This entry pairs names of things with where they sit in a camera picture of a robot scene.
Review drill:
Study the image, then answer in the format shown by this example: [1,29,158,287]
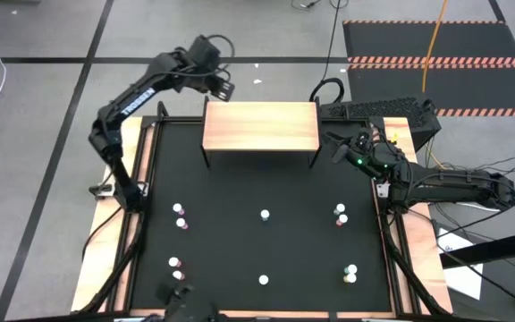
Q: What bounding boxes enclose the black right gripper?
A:
[324,129,404,180]

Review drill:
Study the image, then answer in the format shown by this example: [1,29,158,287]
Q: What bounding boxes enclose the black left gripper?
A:
[175,60,236,102]

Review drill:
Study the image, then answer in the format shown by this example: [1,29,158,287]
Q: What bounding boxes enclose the wooden shelf black metal legs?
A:
[200,96,323,170]

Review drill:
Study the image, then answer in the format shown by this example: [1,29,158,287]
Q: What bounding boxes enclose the black perforated case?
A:
[318,96,443,152]

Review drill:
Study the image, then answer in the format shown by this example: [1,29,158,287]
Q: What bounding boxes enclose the black table mat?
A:
[131,121,393,313]

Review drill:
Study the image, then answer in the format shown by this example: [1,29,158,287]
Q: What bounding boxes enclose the black floor mat striped edge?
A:
[346,62,515,118]
[342,20,515,64]

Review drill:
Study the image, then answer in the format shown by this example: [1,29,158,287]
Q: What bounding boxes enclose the white paper sheet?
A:
[435,226,485,301]

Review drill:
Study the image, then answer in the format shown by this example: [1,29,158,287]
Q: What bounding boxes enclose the black beam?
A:
[439,227,515,270]

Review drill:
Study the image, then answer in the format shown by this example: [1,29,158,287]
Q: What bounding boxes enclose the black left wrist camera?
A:
[190,34,224,68]

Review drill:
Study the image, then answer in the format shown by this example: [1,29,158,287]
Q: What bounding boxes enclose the thick black cable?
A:
[308,0,347,105]

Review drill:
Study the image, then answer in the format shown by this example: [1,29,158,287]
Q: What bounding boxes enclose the orange cable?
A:
[421,0,450,170]

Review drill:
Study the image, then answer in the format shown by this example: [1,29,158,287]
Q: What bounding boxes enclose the black metal table frame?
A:
[78,101,453,317]

